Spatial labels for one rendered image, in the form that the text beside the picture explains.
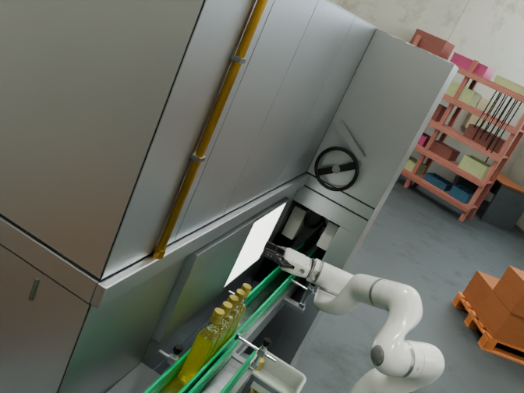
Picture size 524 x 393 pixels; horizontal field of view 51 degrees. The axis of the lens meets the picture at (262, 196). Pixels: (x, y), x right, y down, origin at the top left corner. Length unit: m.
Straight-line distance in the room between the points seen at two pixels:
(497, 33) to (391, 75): 10.07
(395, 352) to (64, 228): 0.88
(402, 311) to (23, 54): 1.14
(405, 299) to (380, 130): 1.17
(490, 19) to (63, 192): 11.62
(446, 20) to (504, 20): 1.22
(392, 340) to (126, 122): 0.88
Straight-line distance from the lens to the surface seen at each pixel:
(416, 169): 11.03
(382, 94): 2.59
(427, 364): 1.60
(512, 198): 11.89
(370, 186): 2.64
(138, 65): 1.12
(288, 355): 3.04
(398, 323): 1.58
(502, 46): 12.71
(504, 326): 6.11
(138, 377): 1.86
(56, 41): 1.24
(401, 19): 11.77
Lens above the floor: 2.26
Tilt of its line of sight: 19 degrees down
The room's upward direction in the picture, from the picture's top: 25 degrees clockwise
